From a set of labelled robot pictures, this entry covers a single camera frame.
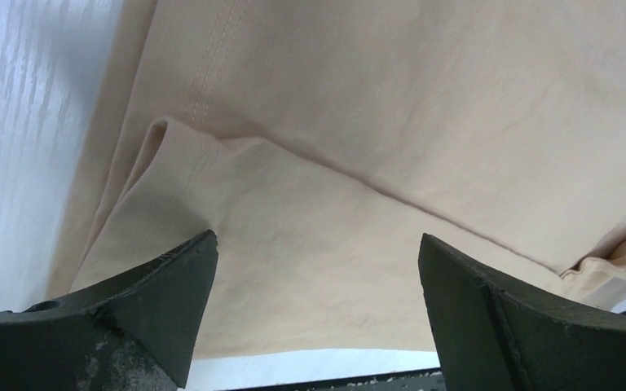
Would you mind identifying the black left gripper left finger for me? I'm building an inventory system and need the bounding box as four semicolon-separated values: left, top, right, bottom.
0;231;218;390

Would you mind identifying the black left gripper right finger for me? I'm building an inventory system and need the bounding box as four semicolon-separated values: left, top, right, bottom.
418;235;626;390

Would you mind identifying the beige t shirt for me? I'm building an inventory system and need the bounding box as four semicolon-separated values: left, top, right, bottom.
47;1;626;358

